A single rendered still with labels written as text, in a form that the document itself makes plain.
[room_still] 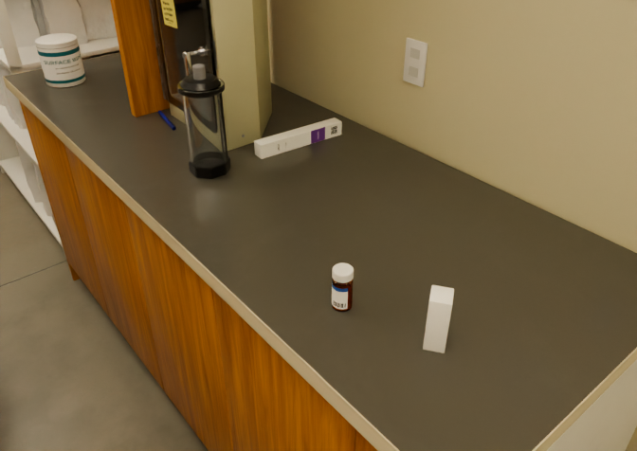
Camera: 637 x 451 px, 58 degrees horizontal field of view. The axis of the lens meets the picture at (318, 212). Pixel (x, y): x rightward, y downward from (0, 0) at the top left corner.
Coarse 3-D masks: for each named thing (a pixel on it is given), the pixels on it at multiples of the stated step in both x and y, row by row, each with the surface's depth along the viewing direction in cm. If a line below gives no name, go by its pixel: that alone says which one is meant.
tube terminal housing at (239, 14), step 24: (216, 0) 134; (240, 0) 138; (264, 0) 156; (216, 24) 136; (240, 24) 140; (264, 24) 157; (216, 48) 139; (240, 48) 143; (264, 48) 159; (216, 72) 143; (240, 72) 146; (264, 72) 161; (240, 96) 149; (264, 96) 163; (240, 120) 153; (264, 120) 165; (240, 144) 156
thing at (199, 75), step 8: (200, 64) 131; (200, 72) 130; (184, 80) 132; (192, 80) 131; (200, 80) 131; (208, 80) 131; (216, 80) 132; (184, 88) 130; (192, 88) 130; (200, 88) 129; (208, 88) 130
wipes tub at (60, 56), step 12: (48, 36) 193; (60, 36) 193; (72, 36) 193; (48, 48) 187; (60, 48) 187; (72, 48) 190; (48, 60) 189; (60, 60) 189; (72, 60) 191; (48, 72) 191; (60, 72) 191; (72, 72) 193; (48, 84) 195; (60, 84) 193; (72, 84) 195
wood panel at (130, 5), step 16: (112, 0) 156; (128, 0) 157; (144, 0) 160; (128, 16) 159; (144, 16) 162; (128, 32) 161; (144, 32) 164; (128, 48) 163; (144, 48) 166; (128, 64) 165; (144, 64) 168; (128, 80) 167; (144, 80) 170; (160, 80) 173; (128, 96) 172; (144, 96) 172; (160, 96) 176; (144, 112) 174
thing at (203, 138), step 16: (192, 112) 133; (208, 112) 133; (192, 128) 135; (208, 128) 135; (192, 144) 138; (208, 144) 137; (224, 144) 140; (192, 160) 141; (208, 160) 139; (224, 160) 142
